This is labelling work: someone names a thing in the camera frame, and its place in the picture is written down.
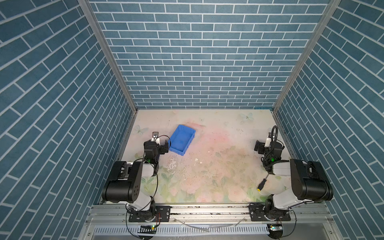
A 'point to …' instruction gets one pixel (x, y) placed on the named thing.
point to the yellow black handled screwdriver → (261, 184)
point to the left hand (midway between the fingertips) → (158, 139)
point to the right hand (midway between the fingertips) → (265, 140)
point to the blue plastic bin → (181, 139)
